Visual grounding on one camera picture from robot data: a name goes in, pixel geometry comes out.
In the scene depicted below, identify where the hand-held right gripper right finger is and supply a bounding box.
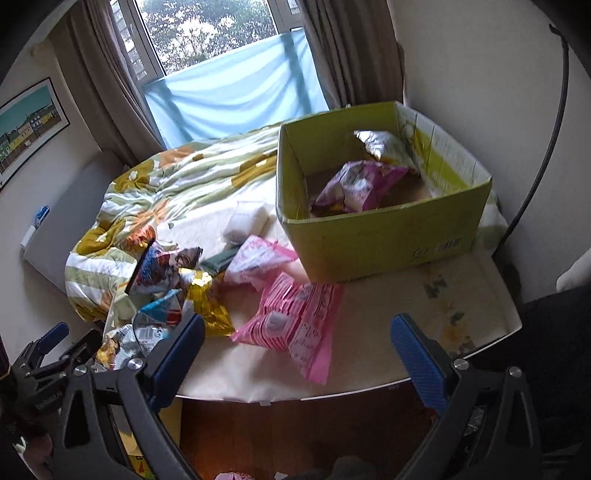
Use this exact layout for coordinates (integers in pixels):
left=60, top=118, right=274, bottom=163
left=390, top=313, right=543, bottom=480

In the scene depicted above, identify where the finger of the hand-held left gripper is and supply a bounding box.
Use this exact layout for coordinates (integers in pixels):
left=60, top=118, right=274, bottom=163
left=34, top=329, right=103, bottom=377
left=16, top=322, right=70, bottom=366

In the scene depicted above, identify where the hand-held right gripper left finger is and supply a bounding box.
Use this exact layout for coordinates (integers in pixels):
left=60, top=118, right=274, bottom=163
left=48, top=313, right=206, bottom=480

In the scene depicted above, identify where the blue white snack packet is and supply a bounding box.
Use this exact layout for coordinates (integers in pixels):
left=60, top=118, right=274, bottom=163
left=133, top=288, right=185, bottom=328

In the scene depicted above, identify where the gold yellow snack bag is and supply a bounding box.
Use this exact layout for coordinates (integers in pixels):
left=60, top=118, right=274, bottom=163
left=185, top=270, right=235, bottom=337

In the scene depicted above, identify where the dark snack bag blue print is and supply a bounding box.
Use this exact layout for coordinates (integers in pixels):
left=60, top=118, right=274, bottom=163
left=126, top=240, right=204, bottom=296

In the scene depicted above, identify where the dark green snack packet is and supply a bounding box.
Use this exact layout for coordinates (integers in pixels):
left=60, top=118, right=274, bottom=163
left=198, top=244, right=241, bottom=275

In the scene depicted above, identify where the green cardboard box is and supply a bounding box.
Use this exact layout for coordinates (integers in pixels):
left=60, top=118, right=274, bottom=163
left=276, top=100, right=492, bottom=283

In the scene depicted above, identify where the pink striped snack packet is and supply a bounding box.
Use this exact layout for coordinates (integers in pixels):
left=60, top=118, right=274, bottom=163
left=231, top=272, right=345, bottom=385

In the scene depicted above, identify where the light pink snack packet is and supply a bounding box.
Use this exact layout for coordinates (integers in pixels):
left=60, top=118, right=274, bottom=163
left=224, top=235, right=310, bottom=291

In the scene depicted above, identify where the white floral tablecloth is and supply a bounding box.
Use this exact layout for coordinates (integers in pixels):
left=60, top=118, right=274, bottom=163
left=104, top=203, right=522, bottom=402

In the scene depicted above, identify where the silver foil snack packet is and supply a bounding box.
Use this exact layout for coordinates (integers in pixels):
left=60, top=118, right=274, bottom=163
left=95, top=323, right=171, bottom=370

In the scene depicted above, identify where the blue white clip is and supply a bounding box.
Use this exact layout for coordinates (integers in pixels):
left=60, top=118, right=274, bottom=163
left=21, top=205, right=50, bottom=247

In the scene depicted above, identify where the orange white snack bag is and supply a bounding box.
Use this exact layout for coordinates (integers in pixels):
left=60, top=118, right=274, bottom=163
left=121, top=225, right=158, bottom=259

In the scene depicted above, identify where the grey headboard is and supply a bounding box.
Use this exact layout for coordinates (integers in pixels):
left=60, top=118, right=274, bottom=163
left=21, top=150, right=127, bottom=294

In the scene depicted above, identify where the white soft packet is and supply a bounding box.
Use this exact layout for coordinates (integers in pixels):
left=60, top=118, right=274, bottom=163
left=222, top=200, right=269, bottom=244

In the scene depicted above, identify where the floral blanket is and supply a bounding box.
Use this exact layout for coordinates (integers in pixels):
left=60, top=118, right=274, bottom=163
left=65, top=122, right=509, bottom=324

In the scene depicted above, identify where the white object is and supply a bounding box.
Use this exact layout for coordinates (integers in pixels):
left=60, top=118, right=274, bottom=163
left=556, top=258, right=591, bottom=291

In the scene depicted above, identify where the purple snack bag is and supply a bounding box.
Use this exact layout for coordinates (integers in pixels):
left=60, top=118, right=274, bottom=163
left=310, top=160, right=409, bottom=214

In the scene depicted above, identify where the silver yellow snack bag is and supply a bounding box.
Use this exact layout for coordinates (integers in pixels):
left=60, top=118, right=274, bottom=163
left=354, top=130, right=423, bottom=178

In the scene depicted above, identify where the brown curtain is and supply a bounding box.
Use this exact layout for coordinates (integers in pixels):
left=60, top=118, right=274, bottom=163
left=48, top=0, right=164, bottom=167
left=300, top=0, right=404, bottom=109

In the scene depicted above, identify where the light blue cloth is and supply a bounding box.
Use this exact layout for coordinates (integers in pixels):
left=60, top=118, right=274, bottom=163
left=141, top=28, right=331, bottom=148

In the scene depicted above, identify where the window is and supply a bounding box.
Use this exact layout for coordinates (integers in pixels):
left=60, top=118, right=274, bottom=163
left=108, top=0, right=305, bottom=77

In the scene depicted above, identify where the framed wall picture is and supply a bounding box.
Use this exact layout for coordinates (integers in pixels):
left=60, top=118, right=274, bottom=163
left=0, top=78, right=71, bottom=188

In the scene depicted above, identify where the black cable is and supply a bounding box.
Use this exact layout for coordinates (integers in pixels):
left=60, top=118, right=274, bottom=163
left=499, top=25, right=568, bottom=252

